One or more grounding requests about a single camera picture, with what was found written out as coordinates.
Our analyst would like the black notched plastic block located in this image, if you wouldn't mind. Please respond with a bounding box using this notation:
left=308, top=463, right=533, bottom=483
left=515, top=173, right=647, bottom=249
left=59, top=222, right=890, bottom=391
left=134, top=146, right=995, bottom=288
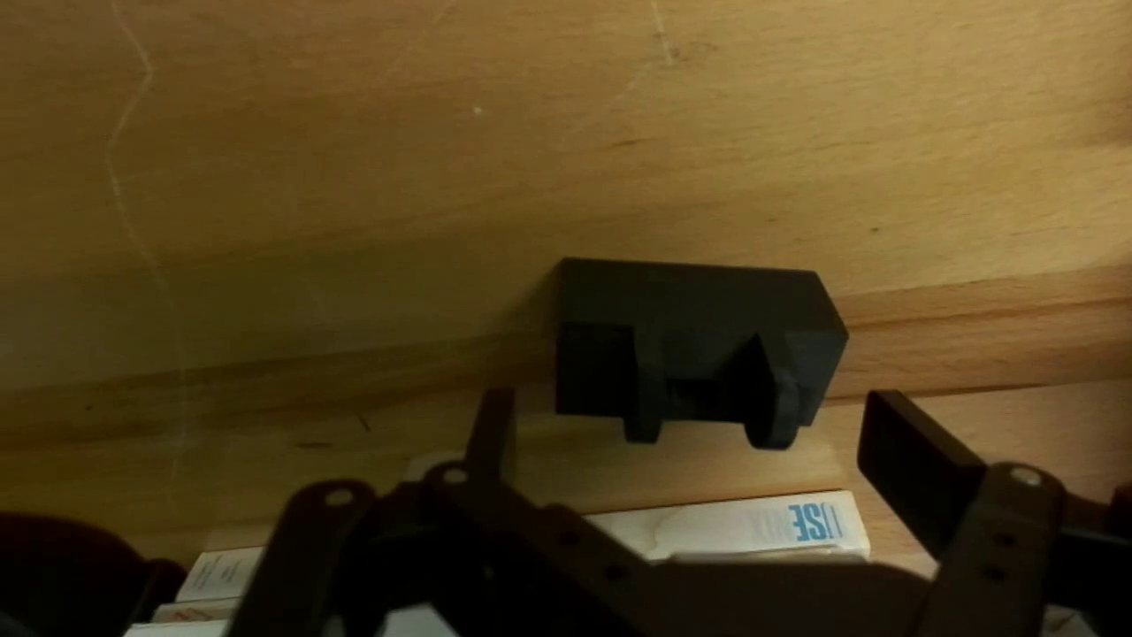
left=553, top=254, right=851, bottom=455

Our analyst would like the stack of books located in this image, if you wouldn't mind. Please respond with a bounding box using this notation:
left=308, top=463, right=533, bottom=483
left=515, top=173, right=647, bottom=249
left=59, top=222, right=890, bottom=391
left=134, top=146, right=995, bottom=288
left=120, top=490, right=878, bottom=637

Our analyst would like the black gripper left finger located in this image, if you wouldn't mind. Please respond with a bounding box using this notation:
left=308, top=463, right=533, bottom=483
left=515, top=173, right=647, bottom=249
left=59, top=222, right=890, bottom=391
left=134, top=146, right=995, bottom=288
left=251, top=383, right=716, bottom=637

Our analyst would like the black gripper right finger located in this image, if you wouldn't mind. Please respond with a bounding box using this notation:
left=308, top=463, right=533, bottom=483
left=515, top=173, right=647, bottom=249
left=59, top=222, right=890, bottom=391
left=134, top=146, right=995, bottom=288
left=856, top=387, right=1073, bottom=637

